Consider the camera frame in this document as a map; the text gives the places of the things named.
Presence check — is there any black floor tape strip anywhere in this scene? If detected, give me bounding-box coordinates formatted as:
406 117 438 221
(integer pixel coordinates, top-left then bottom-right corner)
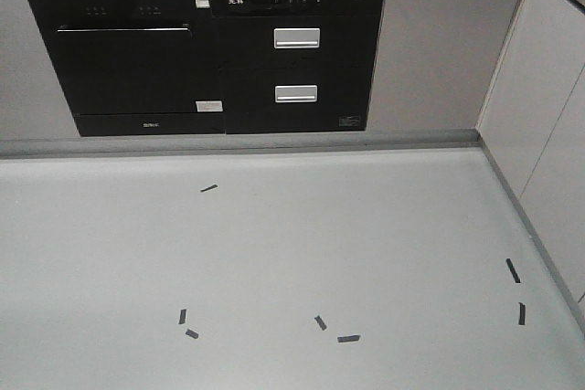
199 184 218 193
314 315 327 331
505 258 521 284
178 309 187 324
337 334 361 343
518 302 527 326
186 329 199 339

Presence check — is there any black drawer sterilizer cabinet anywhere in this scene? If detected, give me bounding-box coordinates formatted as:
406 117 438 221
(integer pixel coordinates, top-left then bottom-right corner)
210 0 383 134

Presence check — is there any black built-in dishwasher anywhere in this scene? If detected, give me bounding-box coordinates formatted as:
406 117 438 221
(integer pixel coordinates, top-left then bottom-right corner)
28 0 225 137

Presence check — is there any grey cabinet door panel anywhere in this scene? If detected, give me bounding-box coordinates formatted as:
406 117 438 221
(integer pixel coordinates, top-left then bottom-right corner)
367 0 518 132

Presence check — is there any grey side cabinet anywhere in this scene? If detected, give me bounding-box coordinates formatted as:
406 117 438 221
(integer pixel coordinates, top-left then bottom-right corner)
474 0 585 304

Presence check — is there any lower silver drawer handle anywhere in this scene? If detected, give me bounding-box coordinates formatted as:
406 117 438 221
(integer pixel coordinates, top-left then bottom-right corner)
274 85 318 103

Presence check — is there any silver drawer handle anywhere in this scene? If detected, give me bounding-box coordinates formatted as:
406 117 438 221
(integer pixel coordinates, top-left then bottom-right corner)
274 85 318 103
273 27 321 49

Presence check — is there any upper silver drawer handle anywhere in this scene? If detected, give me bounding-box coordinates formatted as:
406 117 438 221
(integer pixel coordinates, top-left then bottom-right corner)
273 27 321 49

